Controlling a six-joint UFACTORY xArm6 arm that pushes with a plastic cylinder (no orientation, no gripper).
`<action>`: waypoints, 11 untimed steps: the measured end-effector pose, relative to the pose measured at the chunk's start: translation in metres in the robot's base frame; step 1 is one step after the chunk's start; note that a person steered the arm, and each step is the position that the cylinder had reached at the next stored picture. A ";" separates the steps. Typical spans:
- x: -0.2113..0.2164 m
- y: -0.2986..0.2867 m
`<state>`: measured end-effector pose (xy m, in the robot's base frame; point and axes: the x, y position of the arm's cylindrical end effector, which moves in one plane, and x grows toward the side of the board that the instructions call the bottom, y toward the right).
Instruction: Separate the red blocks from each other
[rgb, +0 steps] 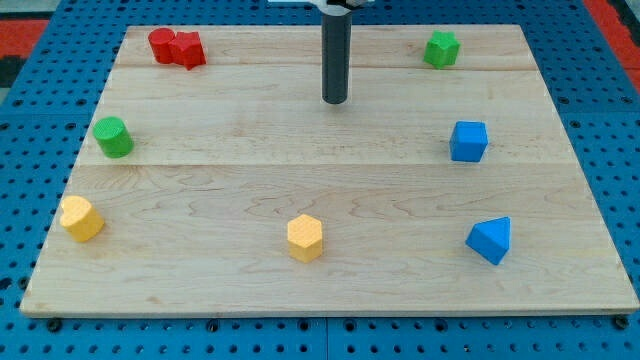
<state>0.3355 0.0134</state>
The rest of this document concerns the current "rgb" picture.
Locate green cylinder block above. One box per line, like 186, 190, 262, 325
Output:
92, 116, 134, 158

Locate red cylinder block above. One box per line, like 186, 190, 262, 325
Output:
148, 27, 175, 64

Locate yellow heart block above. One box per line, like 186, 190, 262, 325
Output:
59, 195, 105, 242

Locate light wooden board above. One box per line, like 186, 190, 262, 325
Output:
21, 25, 639, 319

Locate red star block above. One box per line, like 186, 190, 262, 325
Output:
169, 31, 206, 70

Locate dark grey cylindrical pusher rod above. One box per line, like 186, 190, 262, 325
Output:
321, 13, 352, 105

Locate green star block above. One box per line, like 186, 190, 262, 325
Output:
423, 31, 460, 69

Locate yellow hexagon block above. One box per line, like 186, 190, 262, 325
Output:
287, 214, 323, 263

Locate blue cube block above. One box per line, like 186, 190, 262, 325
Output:
449, 121, 489, 163

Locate blue triangular prism block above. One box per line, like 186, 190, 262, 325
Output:
465, 217, 511, 265

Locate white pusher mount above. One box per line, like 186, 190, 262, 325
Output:
267, 0, 374, 16

